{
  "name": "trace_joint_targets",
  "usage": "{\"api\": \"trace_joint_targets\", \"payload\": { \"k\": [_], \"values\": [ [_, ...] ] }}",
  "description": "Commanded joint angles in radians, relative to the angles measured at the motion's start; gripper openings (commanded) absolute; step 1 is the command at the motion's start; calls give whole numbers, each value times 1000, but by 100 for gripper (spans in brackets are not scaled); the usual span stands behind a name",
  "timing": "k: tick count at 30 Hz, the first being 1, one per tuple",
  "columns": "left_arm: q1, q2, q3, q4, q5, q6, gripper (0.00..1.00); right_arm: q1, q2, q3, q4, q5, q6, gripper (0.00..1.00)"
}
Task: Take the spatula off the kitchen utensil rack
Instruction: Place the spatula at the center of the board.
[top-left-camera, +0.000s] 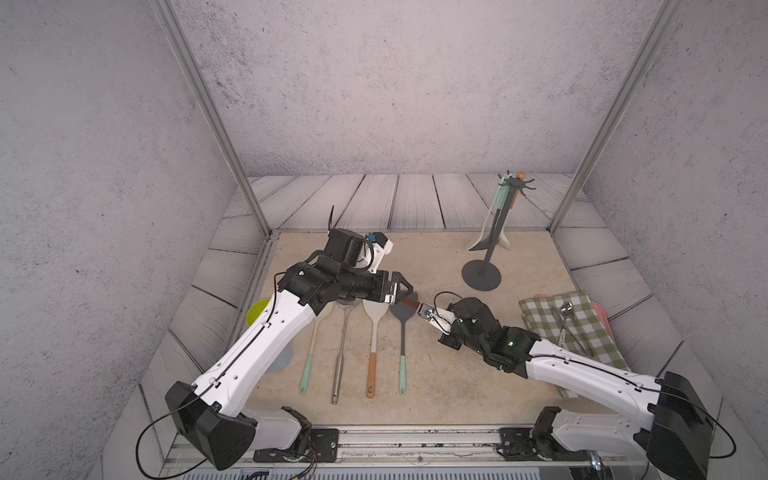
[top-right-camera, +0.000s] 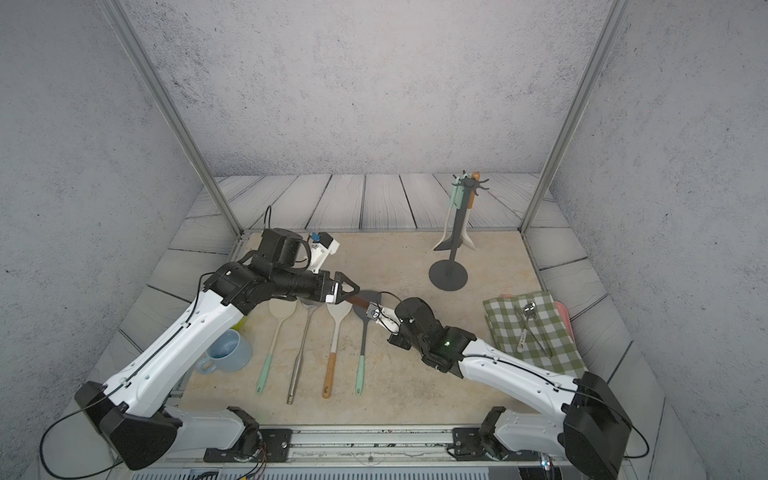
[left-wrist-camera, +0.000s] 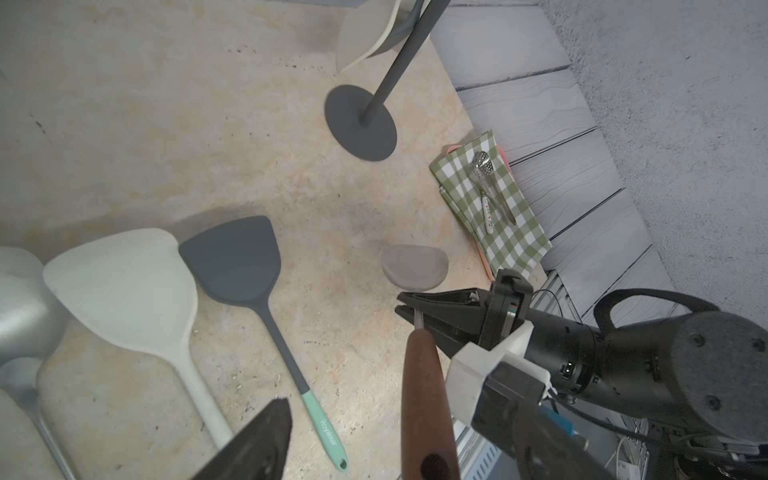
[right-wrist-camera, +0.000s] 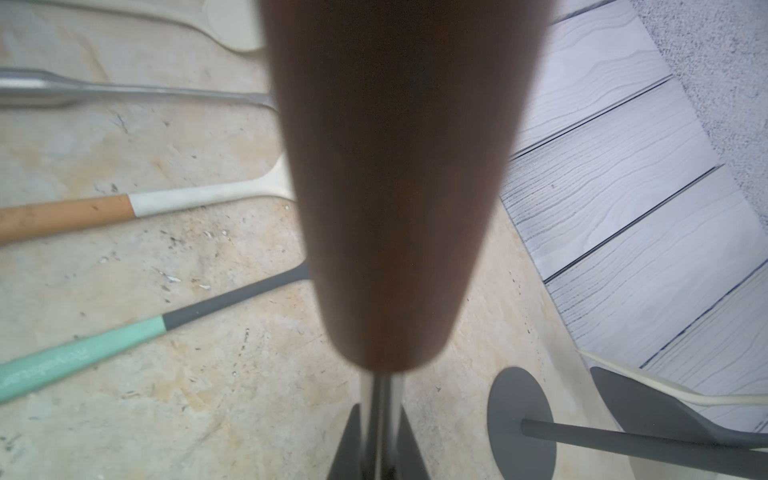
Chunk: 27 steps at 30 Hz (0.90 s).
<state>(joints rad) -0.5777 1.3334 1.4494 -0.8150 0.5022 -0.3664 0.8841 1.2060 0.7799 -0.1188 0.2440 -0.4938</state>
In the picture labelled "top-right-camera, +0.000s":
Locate utensil light wood handle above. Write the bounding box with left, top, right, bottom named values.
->
left=468, top=171, right=481, bottom=210

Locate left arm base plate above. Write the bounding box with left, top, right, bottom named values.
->
left=203, top=428, right=293, bottom=463

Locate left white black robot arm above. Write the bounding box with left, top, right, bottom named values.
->
left=75, top=229, right=360, bottom=471

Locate aluminium frame post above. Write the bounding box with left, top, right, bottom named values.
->
left=98, top=0, right=244, bottom=239
left=519, top=0, right=630, bottom=237

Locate grey spatula mint handle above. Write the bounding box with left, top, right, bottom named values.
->
left=353, top=290, right=381, bottom=396

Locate pink plate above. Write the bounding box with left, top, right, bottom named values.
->
left=554, top=301, right=575, bottom=340

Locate right aluminium frame post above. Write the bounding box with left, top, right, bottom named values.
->
left=519, top=0, right=630, bottom=237

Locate left aluminium frame post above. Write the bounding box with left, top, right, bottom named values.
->
left=98, top=0, right=244, bottom=239

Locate cream spatula light wood handle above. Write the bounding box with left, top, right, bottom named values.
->
left=322, top=301, right=353, bottom=399

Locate metal spoon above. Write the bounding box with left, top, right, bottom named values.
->
left=515, top=301, right=553, bottom=358

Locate cream utensil mint handle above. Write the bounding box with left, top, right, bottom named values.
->
left=433, top=172, right=476, bottom=251

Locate green checkered cloth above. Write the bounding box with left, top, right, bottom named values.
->
left=483, top=291, right=587, bottom=378

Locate aluminium mounting rail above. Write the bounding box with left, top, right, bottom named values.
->
left=107, top=423, right=637, bottom=480

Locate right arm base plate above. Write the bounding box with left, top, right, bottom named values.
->
left=446, top=427, right=539, bottom=462

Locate grey utensil rack stand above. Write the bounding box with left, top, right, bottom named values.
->
left=429, top=173, right=487, bottom=291

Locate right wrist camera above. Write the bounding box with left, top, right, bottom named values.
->
left=366, top=302, right=401, bottom=335

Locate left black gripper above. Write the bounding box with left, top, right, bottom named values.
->
left=271, top=268, right=362, bottom=303

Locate lime green bowl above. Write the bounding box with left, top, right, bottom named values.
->
left=232, top=316, right=249, bottom=332

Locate light blue mug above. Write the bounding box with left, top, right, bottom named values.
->
left=195, top=329, right=253, bottom=375

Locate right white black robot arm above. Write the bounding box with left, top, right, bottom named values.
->
left=367, top=297, right=633, bottom=479

